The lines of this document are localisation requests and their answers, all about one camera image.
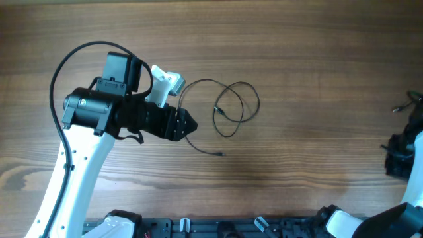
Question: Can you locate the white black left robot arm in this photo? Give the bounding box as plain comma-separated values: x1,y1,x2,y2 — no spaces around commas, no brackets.
26,52,198,237

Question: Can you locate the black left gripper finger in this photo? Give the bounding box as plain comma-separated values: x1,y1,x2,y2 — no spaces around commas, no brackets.
178,126,198,141
178,108,198,128

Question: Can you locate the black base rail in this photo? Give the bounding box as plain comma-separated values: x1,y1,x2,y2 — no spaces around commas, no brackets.
82,216,374,238

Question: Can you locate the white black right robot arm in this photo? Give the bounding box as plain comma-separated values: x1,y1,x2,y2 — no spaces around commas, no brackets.
316,110,422,238

